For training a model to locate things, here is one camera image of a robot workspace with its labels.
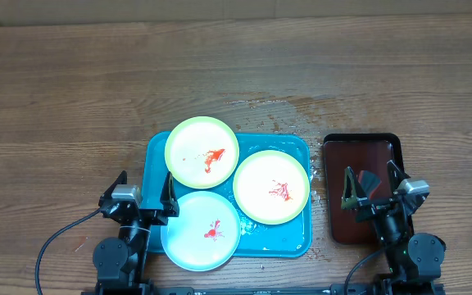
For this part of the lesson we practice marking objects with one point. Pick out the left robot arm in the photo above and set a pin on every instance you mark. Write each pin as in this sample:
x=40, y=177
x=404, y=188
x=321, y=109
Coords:
x=121, y=261

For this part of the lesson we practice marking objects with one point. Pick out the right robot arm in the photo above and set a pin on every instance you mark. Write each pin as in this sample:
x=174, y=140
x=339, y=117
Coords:
x=414, y=260

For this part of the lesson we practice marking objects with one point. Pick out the red and black sponge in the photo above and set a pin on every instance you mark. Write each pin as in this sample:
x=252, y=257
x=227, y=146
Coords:
x=369, y=183

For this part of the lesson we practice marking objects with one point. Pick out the teal plastic tray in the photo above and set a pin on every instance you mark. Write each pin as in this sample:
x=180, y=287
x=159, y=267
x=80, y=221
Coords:
x=290, y=239

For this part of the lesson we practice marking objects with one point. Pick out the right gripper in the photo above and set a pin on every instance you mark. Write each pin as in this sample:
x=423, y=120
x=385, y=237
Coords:
x=350, y=198

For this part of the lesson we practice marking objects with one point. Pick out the yellow-green plate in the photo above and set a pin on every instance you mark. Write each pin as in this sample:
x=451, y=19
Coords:
x=271, y=187
x=201, y=152

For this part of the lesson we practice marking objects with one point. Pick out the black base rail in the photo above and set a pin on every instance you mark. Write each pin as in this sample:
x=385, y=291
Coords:
x=260, y=291

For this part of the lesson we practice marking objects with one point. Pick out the light blue plate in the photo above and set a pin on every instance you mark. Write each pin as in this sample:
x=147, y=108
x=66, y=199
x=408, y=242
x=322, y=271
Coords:
x=204, y=235

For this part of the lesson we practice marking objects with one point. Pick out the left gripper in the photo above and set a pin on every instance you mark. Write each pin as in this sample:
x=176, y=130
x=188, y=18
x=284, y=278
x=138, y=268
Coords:
x=168, y=202

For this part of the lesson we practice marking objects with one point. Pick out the black tray with dark water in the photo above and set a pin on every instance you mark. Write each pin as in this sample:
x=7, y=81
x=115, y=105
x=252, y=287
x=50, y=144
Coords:
x=362, y=153

